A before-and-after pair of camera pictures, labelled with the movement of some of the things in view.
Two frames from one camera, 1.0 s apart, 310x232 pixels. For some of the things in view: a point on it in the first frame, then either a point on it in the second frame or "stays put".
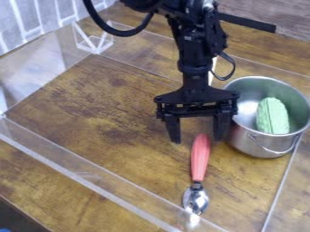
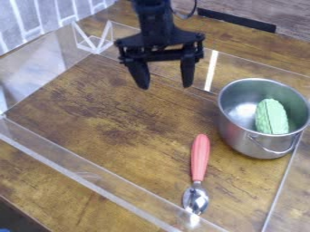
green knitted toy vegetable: x=271 y=118 stays put
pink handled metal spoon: x=196 y=195 stays put
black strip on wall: x=246 y=22 stays put
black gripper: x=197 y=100 to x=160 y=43
